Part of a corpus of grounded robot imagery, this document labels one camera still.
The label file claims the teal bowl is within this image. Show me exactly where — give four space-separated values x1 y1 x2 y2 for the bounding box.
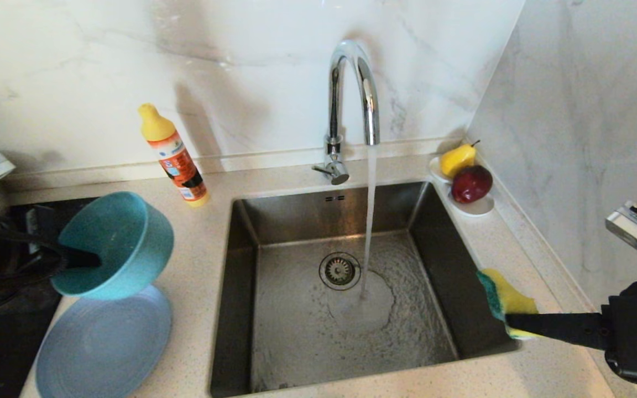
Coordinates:
50 191 175 301

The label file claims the yellow sponge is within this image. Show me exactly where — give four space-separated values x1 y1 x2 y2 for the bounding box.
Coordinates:
476 268 540 339

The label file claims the yellow capped dish soap bottle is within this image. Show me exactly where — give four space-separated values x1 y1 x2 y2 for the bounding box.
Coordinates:
138 103 210 208

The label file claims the chrome gooseneck faucet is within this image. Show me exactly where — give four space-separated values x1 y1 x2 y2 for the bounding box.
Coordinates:
312 40 381 186

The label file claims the stainless steel sink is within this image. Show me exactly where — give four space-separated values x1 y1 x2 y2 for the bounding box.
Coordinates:
210 181 520 397

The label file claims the large blue-grey plate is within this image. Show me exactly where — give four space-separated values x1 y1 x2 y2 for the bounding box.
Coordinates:
35 285 173 398

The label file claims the white fruit dish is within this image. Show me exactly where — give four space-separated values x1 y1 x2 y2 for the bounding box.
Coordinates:
428 156 496 217

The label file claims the dark red apple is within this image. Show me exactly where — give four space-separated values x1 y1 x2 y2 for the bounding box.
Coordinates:
451 165 494 205

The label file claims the yellow pear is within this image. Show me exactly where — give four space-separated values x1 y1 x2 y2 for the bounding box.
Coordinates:
441 140 481 179

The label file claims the metal drain strainer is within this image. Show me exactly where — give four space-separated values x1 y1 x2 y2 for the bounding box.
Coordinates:
318 253 362 291

